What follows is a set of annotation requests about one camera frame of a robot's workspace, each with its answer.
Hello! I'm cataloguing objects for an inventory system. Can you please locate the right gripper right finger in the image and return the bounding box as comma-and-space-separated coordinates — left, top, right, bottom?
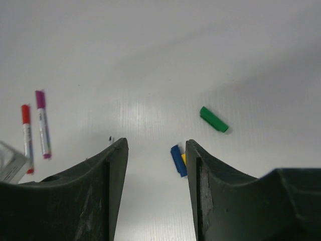
186, 140, 320, 240

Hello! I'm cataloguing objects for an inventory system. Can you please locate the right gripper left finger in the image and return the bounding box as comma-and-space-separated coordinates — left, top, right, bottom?
1, 138, 128, 240

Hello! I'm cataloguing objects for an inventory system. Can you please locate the red marker pen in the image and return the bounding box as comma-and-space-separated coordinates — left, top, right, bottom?
21, 104, 34, 175

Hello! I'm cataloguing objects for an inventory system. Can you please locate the purple marker pen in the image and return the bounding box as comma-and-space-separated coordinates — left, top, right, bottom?
35, 90, 52, 159

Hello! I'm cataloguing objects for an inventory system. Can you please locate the blue pen cap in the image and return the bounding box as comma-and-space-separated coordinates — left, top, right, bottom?
171, 145, 187, 177

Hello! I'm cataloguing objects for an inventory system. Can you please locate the yellow pen cap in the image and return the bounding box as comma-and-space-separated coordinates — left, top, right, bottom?
181, 154, 186, 165

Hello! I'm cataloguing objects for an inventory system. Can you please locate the green pen cap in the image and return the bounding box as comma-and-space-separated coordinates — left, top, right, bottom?
200, 106, 229, 133

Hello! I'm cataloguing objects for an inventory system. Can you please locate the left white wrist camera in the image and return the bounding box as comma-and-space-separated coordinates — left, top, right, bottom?
1, 141, 29, 184

